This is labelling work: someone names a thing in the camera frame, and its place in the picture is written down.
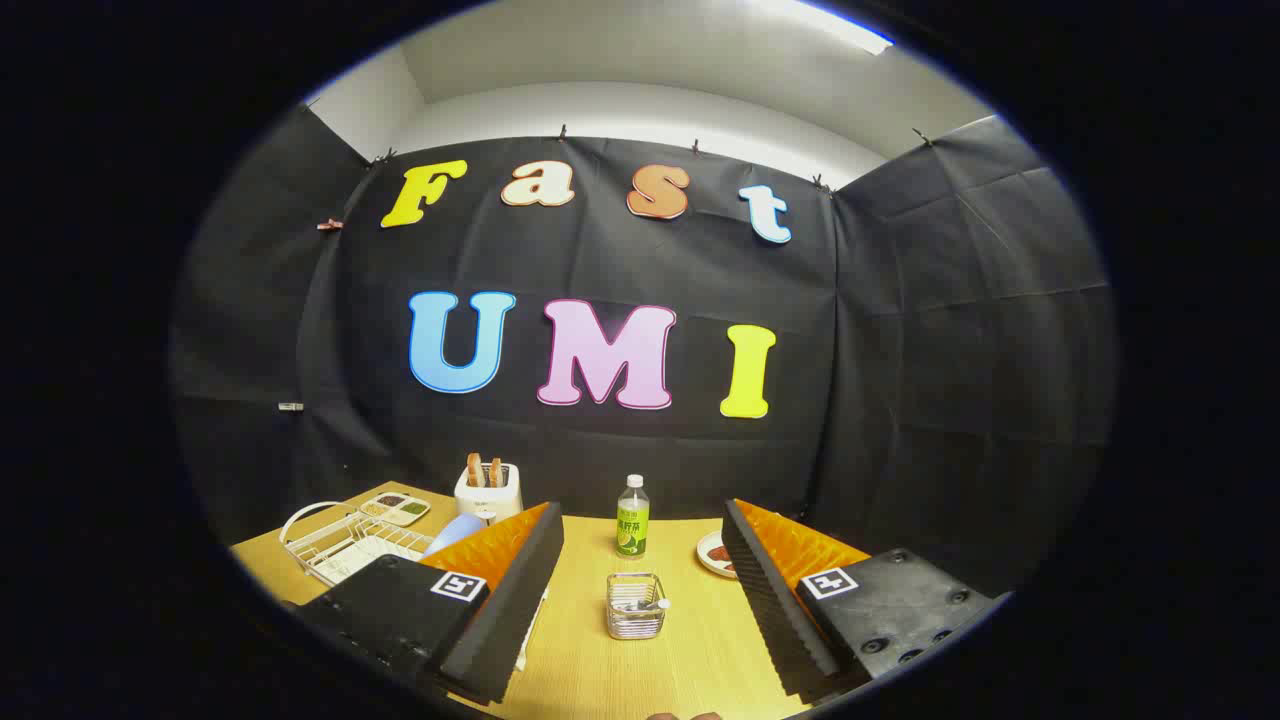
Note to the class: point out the blue plate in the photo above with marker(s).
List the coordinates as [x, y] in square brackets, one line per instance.
[455, 532]

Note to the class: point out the toast slice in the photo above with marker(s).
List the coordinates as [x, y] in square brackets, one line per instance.
[495, 472]
[475, 470]

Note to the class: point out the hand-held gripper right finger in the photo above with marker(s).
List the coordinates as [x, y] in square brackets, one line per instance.
[775, 610]

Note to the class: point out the white toaster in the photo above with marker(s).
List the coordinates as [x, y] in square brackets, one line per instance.
[490, 500]

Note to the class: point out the green label drink bottle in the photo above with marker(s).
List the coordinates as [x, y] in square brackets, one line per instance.
[632, 525]

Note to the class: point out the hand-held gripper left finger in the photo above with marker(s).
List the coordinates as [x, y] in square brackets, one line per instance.
[505, 610]

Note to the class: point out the divided sauce tray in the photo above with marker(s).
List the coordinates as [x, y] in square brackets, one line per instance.
[395, 508]

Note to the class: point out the white round dish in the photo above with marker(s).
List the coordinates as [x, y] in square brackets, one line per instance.
[708, 560]

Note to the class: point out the black backdrop cloth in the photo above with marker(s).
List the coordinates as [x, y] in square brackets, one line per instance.
[900, 350]

